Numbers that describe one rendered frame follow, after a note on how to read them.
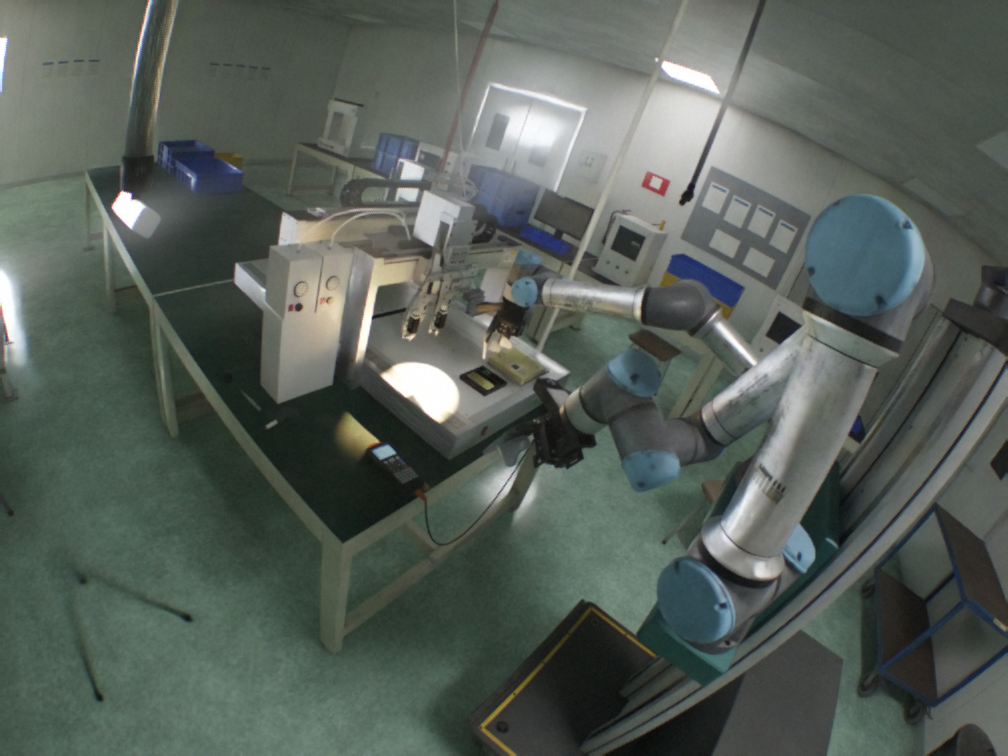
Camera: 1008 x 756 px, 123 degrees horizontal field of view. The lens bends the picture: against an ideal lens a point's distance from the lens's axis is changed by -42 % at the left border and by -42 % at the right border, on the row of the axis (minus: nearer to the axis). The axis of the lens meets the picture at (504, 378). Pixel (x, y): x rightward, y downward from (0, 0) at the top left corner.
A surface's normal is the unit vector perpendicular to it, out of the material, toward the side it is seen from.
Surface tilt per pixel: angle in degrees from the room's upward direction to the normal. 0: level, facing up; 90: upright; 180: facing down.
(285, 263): 90
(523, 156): 90
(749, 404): 97
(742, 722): 0
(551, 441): 24
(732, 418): 98
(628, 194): 90
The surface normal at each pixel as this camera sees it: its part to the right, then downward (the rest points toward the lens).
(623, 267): -0.57, 0.27
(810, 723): 0.30, -0.81
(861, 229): -0.81, -0.11
